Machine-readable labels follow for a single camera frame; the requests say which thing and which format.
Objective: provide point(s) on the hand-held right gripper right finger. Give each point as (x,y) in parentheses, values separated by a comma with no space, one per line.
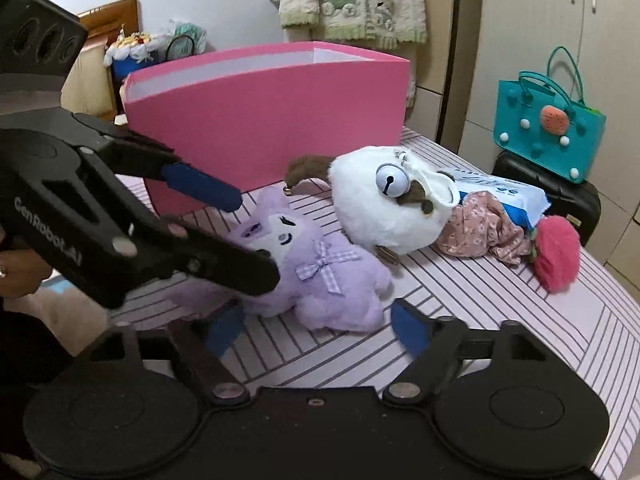
(412,330)

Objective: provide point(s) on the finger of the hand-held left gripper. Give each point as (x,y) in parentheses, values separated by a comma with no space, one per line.
(225,265)
(200,185)

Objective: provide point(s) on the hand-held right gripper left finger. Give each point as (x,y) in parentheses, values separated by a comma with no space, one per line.
(225,332)

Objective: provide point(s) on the pink cardboard box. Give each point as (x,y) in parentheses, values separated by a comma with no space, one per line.
(275,120)

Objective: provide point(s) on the purple plush toy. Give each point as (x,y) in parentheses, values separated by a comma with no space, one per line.
(325,280)

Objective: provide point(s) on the pink floral cloth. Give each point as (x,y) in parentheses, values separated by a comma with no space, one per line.
(475,230)

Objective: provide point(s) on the white plush toy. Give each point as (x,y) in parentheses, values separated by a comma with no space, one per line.
(365,200)

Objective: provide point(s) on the pink strawberry plush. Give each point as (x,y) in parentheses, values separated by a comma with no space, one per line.
(555,255)

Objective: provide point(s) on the person's left hand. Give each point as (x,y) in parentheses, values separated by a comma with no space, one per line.
(15,275)

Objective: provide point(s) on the green white plastic bag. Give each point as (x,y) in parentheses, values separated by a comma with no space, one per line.
(187,32)

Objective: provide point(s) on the white flower bouquet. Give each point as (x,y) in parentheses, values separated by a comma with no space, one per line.
(132,45)

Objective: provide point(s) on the blue white tissue pack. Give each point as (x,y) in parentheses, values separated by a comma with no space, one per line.
(500,195)

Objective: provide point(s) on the wooden headboard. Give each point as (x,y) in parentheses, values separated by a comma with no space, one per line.
(115,17)

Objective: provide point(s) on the black suitcase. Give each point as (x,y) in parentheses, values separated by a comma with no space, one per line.
(575,205)

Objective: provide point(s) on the white fleece jacket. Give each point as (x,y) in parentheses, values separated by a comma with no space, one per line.
(350,20)

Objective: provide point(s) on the teal felt tote bag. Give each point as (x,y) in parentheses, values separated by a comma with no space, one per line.
(530,130)

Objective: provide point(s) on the white fleece pants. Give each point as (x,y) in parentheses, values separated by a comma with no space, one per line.
(411,85)

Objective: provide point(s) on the beige wardrobe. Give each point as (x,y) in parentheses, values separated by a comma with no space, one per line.
(540,20)

